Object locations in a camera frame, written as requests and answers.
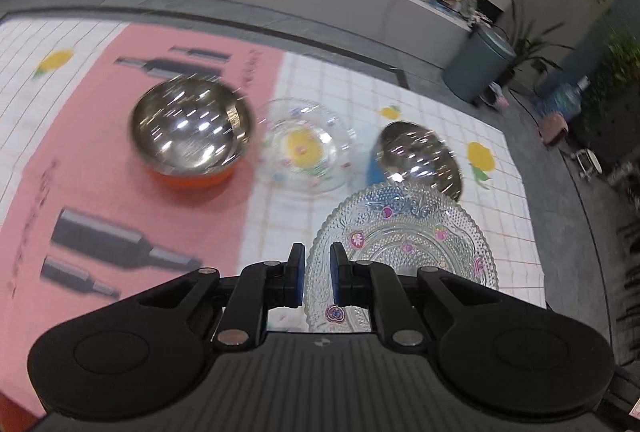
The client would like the blue water bottle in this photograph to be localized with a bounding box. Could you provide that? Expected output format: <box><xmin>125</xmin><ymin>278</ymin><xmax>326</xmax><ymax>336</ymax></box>
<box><xmin>536</xmin><ymin>77</ymin><xmax>592</xmax><ymax>124</ymax></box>

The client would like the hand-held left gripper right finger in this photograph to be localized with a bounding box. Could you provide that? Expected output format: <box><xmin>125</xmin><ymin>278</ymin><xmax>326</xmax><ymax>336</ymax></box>
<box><xmin>330</xmin><ymin>242</ymin><xmax>542</xmax><ymax>353</ymax></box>

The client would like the lemon checked tablecloth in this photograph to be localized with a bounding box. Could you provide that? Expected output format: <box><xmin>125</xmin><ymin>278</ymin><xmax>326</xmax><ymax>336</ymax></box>
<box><xmin>0</xmin><ymin>20</ymin><xmax>547</xmax><ymax>333</ymax></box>

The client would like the grey round trash bin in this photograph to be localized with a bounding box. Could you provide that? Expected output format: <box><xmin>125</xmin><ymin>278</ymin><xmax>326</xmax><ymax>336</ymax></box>
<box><xmin>442</xmin><ymin>25</ymin><xmax>517</xmax><ymax>103</ymax></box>

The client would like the potted green plant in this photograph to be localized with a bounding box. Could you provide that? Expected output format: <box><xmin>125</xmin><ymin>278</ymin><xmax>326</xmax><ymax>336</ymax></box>
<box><xmin>502</xmin><ymin>0</ymin><xmax>577</xmax><ymax>89</ymax></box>

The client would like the patterned small bag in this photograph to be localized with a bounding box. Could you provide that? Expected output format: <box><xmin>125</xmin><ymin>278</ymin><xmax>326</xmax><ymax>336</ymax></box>
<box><xmin>481</xmin><ymin>82</ymin><xmax>510</xmax><ymax>111</ymax></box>

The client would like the steel bowl with orange outside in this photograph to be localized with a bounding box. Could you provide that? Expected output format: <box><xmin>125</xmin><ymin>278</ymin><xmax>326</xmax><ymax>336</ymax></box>
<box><xmin>128</xmin><ymin>77</ymin><xmax>254</xmax><ymax>191</ymax></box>

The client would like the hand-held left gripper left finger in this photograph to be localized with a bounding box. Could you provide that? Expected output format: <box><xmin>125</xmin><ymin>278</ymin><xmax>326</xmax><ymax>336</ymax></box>
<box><xmin>131</xmin><ymin>242</ymin><xmax>307</xmax><ymax>353</ymax></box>

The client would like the steel bowl with blue outside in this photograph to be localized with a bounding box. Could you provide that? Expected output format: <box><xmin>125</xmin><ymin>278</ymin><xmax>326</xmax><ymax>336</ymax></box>
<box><xmin>367</xmin><ymin>121</ymin><xmax>464</xmax><ymax>203</ymax></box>

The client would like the row of black chairs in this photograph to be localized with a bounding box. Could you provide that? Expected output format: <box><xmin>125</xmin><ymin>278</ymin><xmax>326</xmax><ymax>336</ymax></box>
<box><xmin>614</xmin><ymin>212</ymin><xmax>640</xmax><ymax>350</ymax></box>

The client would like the clear floral glass bowl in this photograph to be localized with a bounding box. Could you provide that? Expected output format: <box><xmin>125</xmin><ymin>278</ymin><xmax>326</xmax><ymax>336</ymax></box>
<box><xmin>252</xmin><ymin>98</ymin><xmax>359</xmax><ymax>196</ymax></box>

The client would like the embossed clear glass plate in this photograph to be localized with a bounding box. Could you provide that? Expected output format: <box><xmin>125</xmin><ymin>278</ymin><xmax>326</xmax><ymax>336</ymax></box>
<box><xmin>303</xmin><ymin>182</ymin><xmax>499</xmax><ymax>334</ymax></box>

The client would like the small white stool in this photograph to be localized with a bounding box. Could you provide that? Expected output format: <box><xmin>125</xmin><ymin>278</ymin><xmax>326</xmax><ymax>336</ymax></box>
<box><xmin>572</xmin><ymin>147</ymin><xmax>604</xmax><ymax>182</ymax></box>

